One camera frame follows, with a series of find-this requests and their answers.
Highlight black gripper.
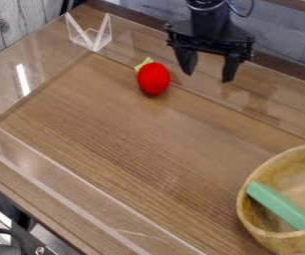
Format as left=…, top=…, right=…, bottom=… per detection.
left=165, top=20, right=254, bottom=83

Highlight brown wooden bowl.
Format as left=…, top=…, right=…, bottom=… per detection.
left=237, top=144, right=305, bottom=255

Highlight green rectangular stick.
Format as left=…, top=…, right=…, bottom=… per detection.
left=246, top=181, right=305, bottom=230

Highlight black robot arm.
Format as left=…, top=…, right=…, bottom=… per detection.
left=165, top=0, right=256, bottom=83

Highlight red plush strawberry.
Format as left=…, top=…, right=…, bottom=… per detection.
left=135, top=57, right=170, bottom=96

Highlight clear acrylic tray walls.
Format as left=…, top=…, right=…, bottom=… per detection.
left=0, top=14, right=305, bottom=255

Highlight clear acrylic corner bracket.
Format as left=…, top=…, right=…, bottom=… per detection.
left=66, top=13, right=114, bottom=52

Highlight black metal bracket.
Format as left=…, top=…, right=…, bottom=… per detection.
left=11, top=223, right=59, bottom=255

